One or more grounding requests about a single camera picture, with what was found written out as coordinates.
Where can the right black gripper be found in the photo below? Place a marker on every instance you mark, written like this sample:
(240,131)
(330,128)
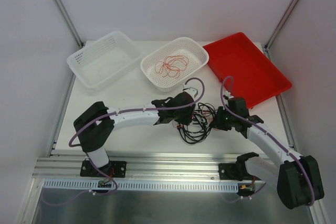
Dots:
(220,122)

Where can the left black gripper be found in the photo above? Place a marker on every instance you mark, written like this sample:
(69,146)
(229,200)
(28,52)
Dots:
(187,112)

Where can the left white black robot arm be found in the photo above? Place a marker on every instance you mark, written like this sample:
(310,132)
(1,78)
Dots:
(96,124)

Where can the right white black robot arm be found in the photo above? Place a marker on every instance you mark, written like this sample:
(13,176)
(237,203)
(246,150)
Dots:
(296,178)

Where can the white perforated oval basket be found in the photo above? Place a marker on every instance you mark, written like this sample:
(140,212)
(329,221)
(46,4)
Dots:
(169,66)

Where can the red plastic tray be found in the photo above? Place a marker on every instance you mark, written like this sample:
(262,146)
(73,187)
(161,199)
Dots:
(256,78)

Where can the translucent white rectangular basket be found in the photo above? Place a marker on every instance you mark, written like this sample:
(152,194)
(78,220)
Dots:
(104,61)

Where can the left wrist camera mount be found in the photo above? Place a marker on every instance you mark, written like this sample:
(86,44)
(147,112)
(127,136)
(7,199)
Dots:
(192,92)

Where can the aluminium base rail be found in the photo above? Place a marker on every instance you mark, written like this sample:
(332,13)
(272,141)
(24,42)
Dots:
(140,166)

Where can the white slotted cable duct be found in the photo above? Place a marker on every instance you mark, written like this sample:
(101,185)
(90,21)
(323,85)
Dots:
(143,185)

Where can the right aluminium frame post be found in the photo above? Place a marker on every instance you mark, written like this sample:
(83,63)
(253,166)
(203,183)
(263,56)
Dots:
(281,24)

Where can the aluminium frame post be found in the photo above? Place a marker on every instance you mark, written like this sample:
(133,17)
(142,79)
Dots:
(67,19)
(281,24)

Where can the left aluminium frame post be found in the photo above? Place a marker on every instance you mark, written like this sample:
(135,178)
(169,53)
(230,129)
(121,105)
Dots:
(67,19)

